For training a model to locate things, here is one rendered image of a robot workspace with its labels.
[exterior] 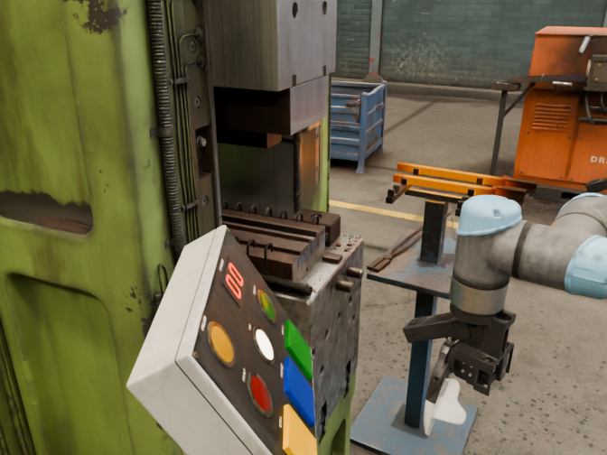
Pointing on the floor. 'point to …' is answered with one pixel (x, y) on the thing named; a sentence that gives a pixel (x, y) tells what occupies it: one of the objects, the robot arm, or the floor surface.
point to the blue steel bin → (357, 120)
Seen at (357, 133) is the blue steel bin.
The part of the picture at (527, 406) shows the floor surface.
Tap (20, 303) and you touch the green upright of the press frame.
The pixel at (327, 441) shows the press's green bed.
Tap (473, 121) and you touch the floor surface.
